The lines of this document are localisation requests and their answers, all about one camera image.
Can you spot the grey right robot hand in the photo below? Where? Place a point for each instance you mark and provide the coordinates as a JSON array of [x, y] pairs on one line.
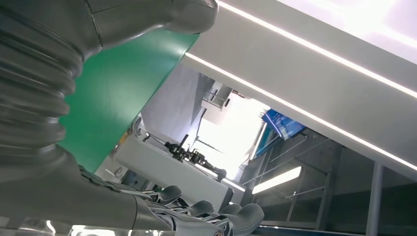
[[65, 195]]

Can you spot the green top table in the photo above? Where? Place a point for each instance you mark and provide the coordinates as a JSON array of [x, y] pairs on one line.
[[123, 91]]

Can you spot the black jointed mechanism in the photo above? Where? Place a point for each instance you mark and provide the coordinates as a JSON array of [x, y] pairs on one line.
[[182, 153]]

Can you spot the long ceiling light bar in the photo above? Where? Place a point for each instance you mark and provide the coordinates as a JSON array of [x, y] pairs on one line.
[[277, 180]]

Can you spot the blue display screen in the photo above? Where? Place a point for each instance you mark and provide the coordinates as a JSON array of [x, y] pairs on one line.
[[283, 125]]

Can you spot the white wall light strip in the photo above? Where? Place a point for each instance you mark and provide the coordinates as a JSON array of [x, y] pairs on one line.
[[293, 109], [312, 47]]

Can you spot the grey metal shelf frame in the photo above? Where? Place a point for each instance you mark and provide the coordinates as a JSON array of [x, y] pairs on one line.
[[374, 195]]

